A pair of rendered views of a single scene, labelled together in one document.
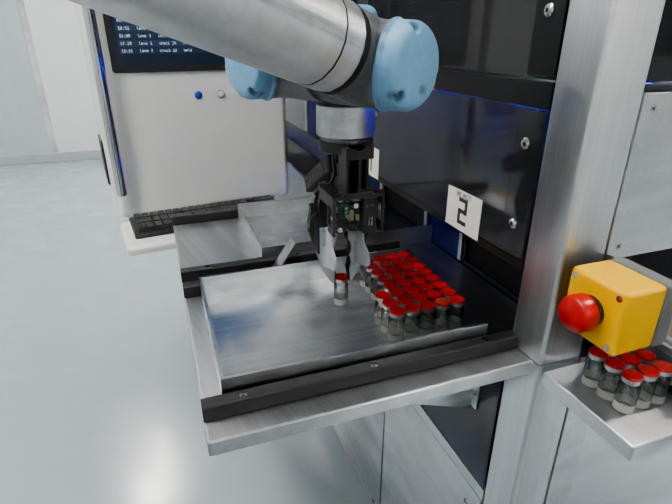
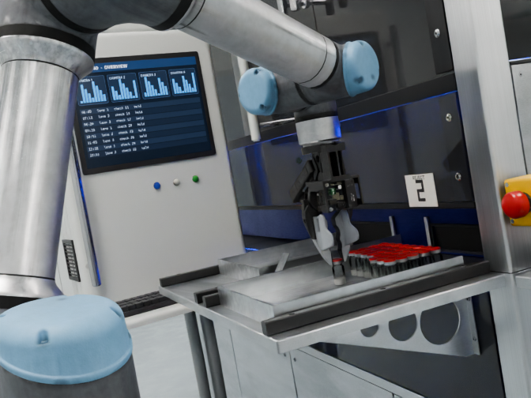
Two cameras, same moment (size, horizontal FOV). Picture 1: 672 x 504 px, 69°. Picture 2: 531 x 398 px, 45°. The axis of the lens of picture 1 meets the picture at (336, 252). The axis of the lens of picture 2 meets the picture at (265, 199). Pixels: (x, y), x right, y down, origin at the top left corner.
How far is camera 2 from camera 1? 52 cm
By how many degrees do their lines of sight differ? 21
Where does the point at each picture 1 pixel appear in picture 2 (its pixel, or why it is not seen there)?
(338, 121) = (315, 128)
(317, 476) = not seen: outside the picture
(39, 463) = not seen: outside the picture
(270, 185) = not seen: hidden behind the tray
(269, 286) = (275, 290)
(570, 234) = (495, 162)
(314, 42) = (312, 53)
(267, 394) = (309, 311)
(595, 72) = (474, 57)
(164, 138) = (129, 229)
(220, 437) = (284, 337)
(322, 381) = (347, 300)
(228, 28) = (274, 46)
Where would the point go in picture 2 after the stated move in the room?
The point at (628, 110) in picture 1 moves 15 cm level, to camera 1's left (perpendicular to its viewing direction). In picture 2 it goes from (504, 76) to (410, 92)
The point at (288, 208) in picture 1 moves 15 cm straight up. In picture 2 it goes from (264, 258) to (253, 197)
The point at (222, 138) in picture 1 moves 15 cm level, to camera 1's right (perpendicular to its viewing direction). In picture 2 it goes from (181, 223) to (232, 213)
